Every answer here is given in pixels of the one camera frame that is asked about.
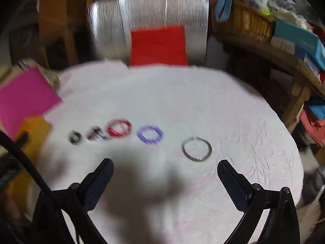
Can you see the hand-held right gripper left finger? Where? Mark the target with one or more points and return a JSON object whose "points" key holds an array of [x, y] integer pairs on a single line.
{"points": [[101, 183]]}

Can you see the blue cloth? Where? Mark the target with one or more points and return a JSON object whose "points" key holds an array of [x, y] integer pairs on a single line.
{"points": [[226, 2]]}

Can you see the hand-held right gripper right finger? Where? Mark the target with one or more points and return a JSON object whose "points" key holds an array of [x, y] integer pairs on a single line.
{"points": [[232, 185]]}

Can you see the red cushion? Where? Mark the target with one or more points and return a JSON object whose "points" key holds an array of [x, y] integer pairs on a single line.
{"points": [[157, 45]]}

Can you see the wooden side table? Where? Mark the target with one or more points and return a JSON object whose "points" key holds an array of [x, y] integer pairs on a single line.
{"points": [[287, 61]]}

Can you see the teal box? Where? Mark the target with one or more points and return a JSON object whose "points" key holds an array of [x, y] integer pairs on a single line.
{"points": [[297, 36]]}

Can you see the red folded cloths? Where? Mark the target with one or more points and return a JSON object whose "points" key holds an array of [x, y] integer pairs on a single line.
{"points": [[313, 129]]}

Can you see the grey cloth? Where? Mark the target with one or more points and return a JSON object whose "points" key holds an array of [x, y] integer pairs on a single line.
{"points": [[313, 180]]}

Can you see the silver bangle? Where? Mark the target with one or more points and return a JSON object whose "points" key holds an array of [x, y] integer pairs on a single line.
{"points": [[183, 148]]}

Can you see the silver foil sheet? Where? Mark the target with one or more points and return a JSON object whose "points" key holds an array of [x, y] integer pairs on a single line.
{"points": [[149, 12]]}

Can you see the pink cushion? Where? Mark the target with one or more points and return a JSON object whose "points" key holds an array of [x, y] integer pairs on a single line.
{"points": [[25, 99]]}

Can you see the wicker basket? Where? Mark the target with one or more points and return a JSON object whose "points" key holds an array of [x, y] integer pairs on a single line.
{"points": [[251, 21]]}

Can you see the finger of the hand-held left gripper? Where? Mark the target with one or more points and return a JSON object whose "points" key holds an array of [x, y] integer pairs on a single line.
{"points": [[21, 138]]}

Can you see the shiny crumpled wrapper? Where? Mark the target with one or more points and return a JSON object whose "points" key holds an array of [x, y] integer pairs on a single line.
{"points": [[50, 77]]}

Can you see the white blanket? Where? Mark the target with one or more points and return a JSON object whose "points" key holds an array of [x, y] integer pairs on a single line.
{"points": [[177, 99]]}

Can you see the orange box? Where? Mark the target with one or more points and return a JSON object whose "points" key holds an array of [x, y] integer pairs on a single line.
{"points": [[35, 129]]}

